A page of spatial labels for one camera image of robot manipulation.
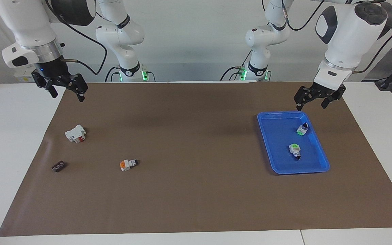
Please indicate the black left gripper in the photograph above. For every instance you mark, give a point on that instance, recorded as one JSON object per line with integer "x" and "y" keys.
{"x": 328, "y": 91}

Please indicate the green white selector switch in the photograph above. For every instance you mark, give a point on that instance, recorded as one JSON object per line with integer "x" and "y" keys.
{"x": 302, "y": 129}
{"x": 294, "y": 148}

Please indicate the brown table mat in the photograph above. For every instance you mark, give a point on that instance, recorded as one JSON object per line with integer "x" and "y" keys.
{"x": 196, "y": 190}

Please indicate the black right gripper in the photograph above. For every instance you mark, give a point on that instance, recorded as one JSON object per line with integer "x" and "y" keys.
{"x": 50, "y": 69}

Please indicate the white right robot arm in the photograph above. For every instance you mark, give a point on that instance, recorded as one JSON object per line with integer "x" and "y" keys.
{"x": 29, "y": 27}

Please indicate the small black terminal block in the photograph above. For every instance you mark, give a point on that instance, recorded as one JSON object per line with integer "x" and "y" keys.
{"x": 58, "y": 166}

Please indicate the orange white selector switch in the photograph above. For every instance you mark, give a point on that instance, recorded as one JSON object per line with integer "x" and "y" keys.
{"x": 126, "y": 164}

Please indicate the white red circuit breaker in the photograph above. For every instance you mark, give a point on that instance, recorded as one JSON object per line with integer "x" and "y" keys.
{"x": 74, "y": 133}

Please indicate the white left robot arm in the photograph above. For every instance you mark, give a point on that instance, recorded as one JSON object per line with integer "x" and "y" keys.
{"x": 345, "y": 37}

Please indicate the blue plastic tray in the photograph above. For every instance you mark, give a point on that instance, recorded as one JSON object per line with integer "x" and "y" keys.
{"x": 284, "y": 160}

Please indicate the white wall socket strip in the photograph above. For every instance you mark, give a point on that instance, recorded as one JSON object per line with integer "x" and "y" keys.
{"x": 26, "y": 77}

